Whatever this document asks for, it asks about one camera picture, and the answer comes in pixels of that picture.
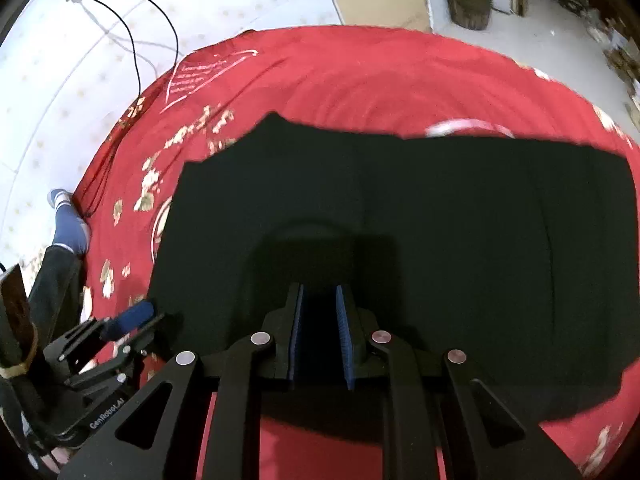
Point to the person's blue striped sock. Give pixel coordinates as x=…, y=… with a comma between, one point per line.
x=70, y=230

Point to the pile of household clutter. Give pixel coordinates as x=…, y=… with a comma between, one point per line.
x=600, y=20

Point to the person's dark jeans leg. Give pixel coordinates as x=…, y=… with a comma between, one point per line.
x=55, y=280

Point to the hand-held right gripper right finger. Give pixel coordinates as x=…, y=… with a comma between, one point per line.
x=345, y=340

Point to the black pants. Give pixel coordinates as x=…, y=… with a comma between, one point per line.
x=450, y=235

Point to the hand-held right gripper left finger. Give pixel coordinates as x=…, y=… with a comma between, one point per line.
x=296, y=340

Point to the red floral blanket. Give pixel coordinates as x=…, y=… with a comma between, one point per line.
x=350, y=75

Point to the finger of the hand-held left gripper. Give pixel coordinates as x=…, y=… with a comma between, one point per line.
x=131, y=317
x=135, y=346

